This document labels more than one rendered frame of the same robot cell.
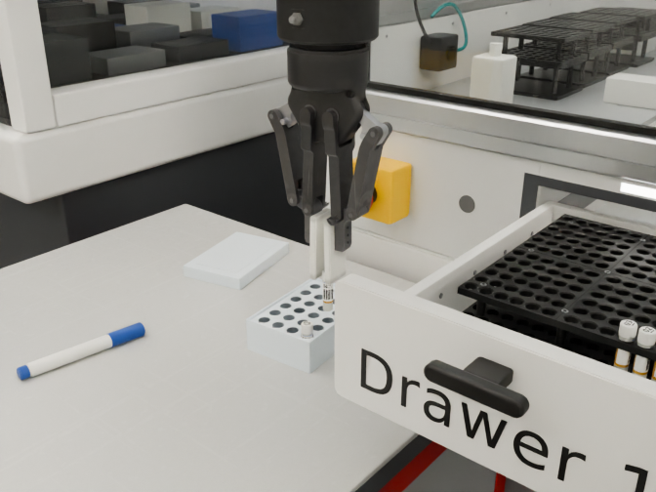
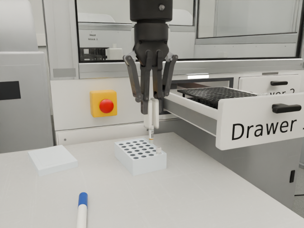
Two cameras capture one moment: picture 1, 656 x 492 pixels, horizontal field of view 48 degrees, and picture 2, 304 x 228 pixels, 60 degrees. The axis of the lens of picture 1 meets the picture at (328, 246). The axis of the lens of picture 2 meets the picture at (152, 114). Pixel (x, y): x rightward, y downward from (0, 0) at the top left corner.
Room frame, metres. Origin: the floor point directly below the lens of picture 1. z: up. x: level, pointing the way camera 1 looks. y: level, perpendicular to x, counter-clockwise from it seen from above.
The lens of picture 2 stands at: (0.39, 0.53, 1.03)
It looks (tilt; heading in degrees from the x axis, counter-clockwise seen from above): 14 degrees down; 299
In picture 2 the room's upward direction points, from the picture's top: straight up
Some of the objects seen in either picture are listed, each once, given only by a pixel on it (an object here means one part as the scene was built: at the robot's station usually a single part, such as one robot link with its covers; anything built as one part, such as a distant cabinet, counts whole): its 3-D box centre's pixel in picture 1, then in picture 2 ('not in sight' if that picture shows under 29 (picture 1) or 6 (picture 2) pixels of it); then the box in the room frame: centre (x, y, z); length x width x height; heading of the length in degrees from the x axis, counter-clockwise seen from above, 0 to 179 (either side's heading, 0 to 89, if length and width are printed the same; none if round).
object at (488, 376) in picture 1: (483, 379); (282, 107); (0.42, -0.10, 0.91); 0.07 x 0.04 x 0.01; 50
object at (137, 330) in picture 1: (83, 349); (81, 218); (0.67, 0.26, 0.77); 0.14 x 0.02 x 0.02; 131
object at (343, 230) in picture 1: (349, 227); (161, 101); (0.67, -0.02, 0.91); 0.03 x 0.01 x 0.05; 56
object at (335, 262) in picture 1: (335, 248); (154, 113); (0.68, -0.01, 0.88); 0.03 x 0.01 x 0.07; 146
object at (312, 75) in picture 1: (327, 93); (151, 45); (0.69, 0.00, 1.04); 0.08 x 0.07 x 0.09; 56
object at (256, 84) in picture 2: not in sight; (270, 90); (0.48, -0.57, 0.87); 0.29 x 0.02 x 0.11; 50
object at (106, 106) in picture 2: not in sight; (106, 105); (0.85, -0.04, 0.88); 0.04 x 0.03 x 0.04; 50
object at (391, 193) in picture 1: (377, 188); (103, 103); (0.88, -0.06, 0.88); 0.07 x 0.05 x 0.07; 50
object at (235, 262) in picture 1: (237, 259); (51, 158); (0.90, 0.12, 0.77); 0.13 x 0.09 x 0.02; 153
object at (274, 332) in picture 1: (311, 321); (139, 154); (0.71, 0.02, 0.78); 0.12 x 0.08 x 0.04; 146
